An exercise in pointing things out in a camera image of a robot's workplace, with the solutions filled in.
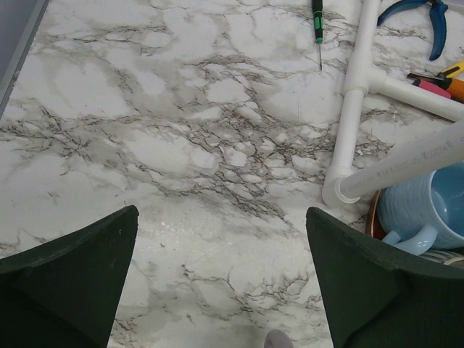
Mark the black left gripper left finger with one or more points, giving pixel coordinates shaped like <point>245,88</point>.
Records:
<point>65,293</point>

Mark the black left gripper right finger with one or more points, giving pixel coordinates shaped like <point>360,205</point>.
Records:
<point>376,295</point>

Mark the dark red round tray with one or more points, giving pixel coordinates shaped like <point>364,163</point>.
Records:
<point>373,227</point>

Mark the lilac mug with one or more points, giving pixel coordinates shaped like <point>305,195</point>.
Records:
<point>277,339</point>

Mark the white PVC pipe frame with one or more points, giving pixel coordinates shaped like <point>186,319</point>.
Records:
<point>443,148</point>

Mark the green handled screwdriver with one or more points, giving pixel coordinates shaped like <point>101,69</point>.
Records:
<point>317,12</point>

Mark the yellow utility knife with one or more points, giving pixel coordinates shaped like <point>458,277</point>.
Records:
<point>450,72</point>

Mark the ribbed grey cup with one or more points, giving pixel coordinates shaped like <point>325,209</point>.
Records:
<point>445,257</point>

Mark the light blue mug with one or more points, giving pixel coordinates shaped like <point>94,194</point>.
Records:
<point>425,212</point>

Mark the orange handled screwdriver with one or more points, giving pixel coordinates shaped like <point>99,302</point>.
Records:
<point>455,88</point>

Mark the blue handled pliers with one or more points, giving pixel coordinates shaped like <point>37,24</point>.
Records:
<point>437,16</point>

